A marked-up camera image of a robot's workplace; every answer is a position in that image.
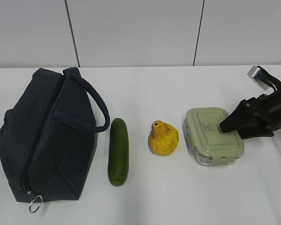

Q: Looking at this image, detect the yellow toy squash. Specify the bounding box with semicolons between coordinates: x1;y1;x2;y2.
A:
148;120;179;156

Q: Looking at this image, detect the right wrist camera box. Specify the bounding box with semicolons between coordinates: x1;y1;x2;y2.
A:
247;66;276;91

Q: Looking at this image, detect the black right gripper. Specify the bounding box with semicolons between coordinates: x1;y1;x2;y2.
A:
220;90;281;140

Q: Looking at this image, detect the dark blue fabric lunch bag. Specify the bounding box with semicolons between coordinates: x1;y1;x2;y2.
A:
0;67;110;203

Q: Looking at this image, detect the green lidded glass lunch box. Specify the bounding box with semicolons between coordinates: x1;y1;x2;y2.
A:
185;107;244;165

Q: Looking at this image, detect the green cucumber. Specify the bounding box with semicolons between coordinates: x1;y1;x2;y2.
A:
107;118;129;187

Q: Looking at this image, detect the silver zipper pull ring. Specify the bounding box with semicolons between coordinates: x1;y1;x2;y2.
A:
27;190;44;214

